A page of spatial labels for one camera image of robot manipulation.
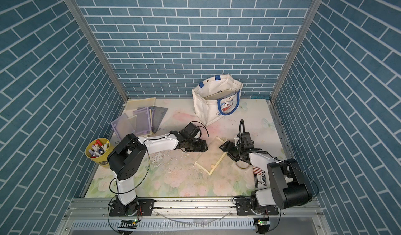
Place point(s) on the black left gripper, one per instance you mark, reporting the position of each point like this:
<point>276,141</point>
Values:
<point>200,149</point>

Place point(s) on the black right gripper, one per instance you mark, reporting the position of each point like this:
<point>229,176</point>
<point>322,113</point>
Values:
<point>228,147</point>

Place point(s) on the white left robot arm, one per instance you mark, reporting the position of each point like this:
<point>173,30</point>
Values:
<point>127,156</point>

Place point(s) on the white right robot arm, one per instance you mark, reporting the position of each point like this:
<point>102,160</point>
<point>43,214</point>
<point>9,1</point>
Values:
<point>287,182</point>

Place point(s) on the white canvas Doraemon tote bag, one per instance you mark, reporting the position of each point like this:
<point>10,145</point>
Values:
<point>210,111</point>

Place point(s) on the purple mesh pouch upright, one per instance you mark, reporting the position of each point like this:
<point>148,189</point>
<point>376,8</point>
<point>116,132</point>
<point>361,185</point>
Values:
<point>143,125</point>

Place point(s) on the yellow mesh pouch by bag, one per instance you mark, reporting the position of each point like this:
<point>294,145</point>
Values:
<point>221,95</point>

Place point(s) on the yellow cup of markers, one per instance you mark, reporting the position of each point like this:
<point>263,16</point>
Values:
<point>98,151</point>

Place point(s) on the aluminium front rail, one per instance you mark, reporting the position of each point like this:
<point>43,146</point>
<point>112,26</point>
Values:
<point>179,207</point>

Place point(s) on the aluminium corner frame post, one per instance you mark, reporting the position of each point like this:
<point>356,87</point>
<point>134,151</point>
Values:
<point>295,48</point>

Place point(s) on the left aluminium corner post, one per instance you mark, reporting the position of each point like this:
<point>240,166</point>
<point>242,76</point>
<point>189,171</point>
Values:
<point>89,35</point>

